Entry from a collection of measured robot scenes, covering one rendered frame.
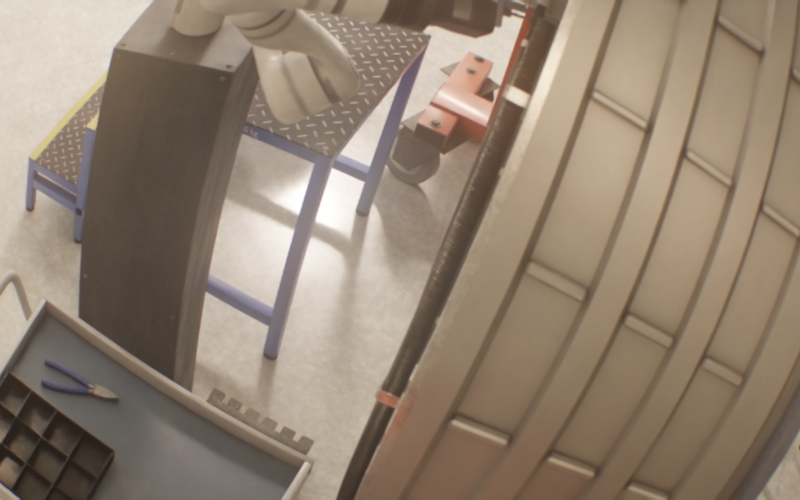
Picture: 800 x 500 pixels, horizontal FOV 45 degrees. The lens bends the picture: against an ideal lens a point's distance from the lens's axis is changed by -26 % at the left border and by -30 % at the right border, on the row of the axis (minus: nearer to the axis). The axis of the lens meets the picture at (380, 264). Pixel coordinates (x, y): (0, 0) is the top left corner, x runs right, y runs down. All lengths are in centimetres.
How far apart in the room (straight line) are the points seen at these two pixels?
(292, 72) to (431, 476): 49
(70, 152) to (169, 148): 109
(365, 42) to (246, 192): 63
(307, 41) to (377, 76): 130
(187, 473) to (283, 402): 100
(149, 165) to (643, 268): 102
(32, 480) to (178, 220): 61
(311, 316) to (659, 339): 190
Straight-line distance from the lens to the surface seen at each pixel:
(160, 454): 182
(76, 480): 176
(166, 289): 210
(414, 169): 328
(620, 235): 111
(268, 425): 186
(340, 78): 144
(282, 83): 145
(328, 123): 250
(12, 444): 179
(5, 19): 393
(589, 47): 111
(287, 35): 133
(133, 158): 194
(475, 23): 124
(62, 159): 294
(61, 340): 194
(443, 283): 117
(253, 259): 304
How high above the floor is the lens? 218
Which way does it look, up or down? 44 degrees down
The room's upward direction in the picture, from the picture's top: 20 degrees clockwise
